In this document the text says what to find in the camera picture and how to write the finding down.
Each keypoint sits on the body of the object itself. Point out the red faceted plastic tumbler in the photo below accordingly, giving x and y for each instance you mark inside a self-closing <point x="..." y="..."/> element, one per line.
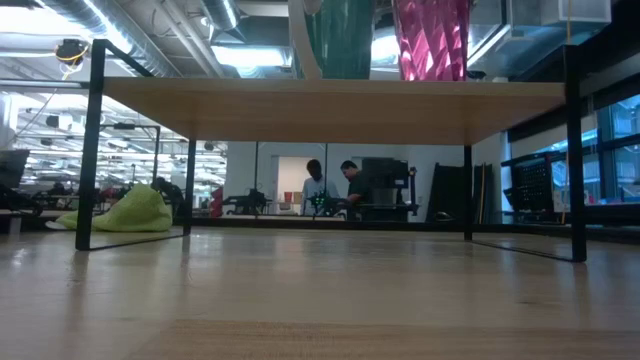
<point x="432" y="40"/>

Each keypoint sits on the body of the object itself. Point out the lime green bean bag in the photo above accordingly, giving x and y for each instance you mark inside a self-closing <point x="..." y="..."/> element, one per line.
<point x="135" y="212"/>

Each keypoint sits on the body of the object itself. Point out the red background object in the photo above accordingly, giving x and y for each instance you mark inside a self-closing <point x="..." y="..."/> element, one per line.
<point x="217" y="202"/>

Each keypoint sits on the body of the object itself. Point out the black leaning panel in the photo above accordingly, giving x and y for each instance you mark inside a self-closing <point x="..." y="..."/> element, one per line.
<point x="450" y="192"/>

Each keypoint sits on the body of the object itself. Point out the person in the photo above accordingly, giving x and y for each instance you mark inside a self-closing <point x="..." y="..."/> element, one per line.
<point x="316" y="187"/>
<point x="356" y="187"/>

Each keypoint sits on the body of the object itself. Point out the black computer monitor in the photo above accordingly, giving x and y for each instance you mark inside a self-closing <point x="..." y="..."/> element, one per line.
<point x="12" y="167"/>

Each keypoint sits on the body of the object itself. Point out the black background robot arm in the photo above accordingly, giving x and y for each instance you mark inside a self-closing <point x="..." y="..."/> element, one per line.
<point x="247" y="202"/>

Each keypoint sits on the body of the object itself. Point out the black pegboard cart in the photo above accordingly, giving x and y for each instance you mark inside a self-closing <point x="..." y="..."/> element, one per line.
<point x="532" y="187"/>

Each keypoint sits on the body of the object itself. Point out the black desk with monitor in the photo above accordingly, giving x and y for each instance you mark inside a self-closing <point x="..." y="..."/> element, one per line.
<point x="392" y="185"/>

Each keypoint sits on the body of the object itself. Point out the wooden shelf with black frame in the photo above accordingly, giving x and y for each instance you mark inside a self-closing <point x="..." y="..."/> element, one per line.
<point x="330" y="112"/>

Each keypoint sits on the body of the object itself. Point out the teal faceted plastic cup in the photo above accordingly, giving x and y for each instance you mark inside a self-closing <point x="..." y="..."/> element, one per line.
<point x="347" y="40"/>

